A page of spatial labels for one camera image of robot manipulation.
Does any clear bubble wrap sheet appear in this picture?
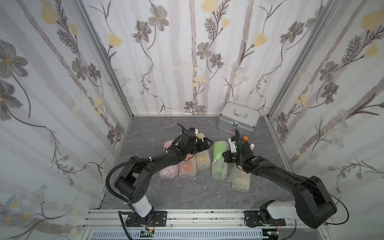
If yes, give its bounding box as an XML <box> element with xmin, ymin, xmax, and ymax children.
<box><xmin>211</xmin><ymin>140</ymin><xmax>230</xmax><ymax>181</ymax></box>

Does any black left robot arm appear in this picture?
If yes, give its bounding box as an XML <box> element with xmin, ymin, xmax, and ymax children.
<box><xmin>106</xmin><ymin>127</ymin><xmax>213</xmax><ymax>219</ymax></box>

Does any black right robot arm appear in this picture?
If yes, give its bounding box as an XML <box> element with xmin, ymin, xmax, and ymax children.
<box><xmin>222</xmin><ymin>137</ymin><xmax>337</xmax><ymax>229</ymax></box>

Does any amber glass in bubble wrap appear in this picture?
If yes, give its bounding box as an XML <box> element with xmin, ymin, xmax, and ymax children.
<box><xmin>195</xmin><ymin>150</ymin><xmax>211</xmax><ymax>170</ymax></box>

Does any yellow glass in bubble wrap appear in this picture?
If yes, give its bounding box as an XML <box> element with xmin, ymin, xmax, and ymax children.
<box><xmin>227</xmin><ymin>165</ymin><xmax>251</xmax><ymax>193</ymax></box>

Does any orange glass in bubble wrap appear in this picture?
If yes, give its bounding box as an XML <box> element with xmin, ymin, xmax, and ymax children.
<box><xmin>179</xmin><ymin>154</ymin><xmax>197</xmax><ymax>178</ymax></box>

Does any pink glass in bubble wrap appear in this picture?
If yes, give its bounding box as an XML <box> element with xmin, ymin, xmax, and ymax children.
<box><xmin>160</xmin><ymin>140</ymin><xmax>179</xmax><ymax>179</ymax></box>

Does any silver aluminium first aid case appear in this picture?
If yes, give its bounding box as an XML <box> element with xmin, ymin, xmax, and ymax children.
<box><xmin>218</xmin><ymin>102</ymin><xmax>260</xmax><ymax>137</ymax></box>

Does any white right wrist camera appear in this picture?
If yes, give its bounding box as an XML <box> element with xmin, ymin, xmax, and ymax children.
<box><xmin>228</xmin><ymin>136</ymin><xmax>237</xmax><ymax>153</ymax></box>

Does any black corrugated cable conduit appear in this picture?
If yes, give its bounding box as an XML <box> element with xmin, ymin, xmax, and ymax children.
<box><xmin>105</xmin><ymin>157</ymin><xmax>169</xmax><ymax>208</ymax></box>

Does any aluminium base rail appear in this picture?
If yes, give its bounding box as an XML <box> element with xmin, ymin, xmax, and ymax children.
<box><xmin>76</xmin><ymin>209</ymin><xmax>335</xmax><ymax>240</ymax></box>

